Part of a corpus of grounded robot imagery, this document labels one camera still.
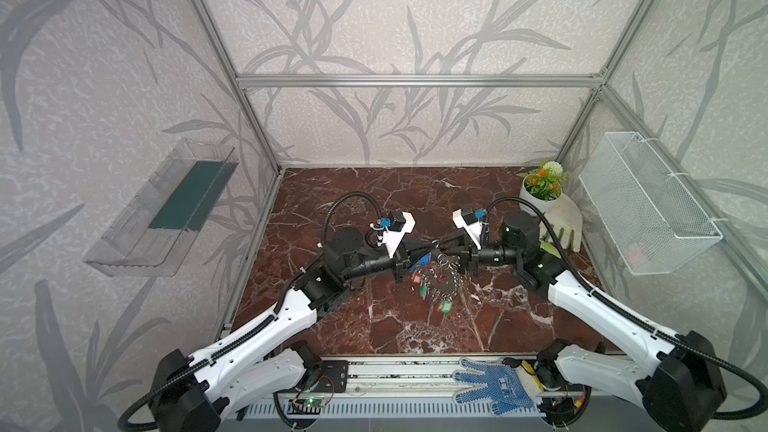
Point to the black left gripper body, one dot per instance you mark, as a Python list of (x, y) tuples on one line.
[(400, 255)]

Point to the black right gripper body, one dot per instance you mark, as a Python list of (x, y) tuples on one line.
[(469, 252)]

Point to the steel key ring disc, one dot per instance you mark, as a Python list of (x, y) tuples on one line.
[(438, 280)]

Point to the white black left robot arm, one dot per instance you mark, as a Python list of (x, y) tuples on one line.
[(197, 392)]

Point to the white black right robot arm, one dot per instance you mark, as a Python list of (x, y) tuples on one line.
[(677, 379)]

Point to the white potted flower plant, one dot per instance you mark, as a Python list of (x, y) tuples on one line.
[(542, 187)]

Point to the beige work glove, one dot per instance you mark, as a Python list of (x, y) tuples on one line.
[(567, 222)]

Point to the blue dotted work glove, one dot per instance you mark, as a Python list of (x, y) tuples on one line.
[(507, 386)]

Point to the green circuit board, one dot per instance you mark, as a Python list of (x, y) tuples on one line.
[(309, 405)]

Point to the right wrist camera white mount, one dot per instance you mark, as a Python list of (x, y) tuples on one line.
[(474, 223)]

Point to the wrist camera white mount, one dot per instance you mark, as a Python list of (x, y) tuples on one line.
[(391, 229), (474, 223)]

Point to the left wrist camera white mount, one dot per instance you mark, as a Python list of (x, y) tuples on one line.
[(391, 229)]

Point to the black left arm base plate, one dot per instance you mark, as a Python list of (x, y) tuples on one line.
[(327, 376)]

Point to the white wire mesh basket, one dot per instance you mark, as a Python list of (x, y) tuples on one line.
[(653, 219)]

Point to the clear plastic wall tray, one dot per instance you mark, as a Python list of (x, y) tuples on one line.
[(154, 233)]

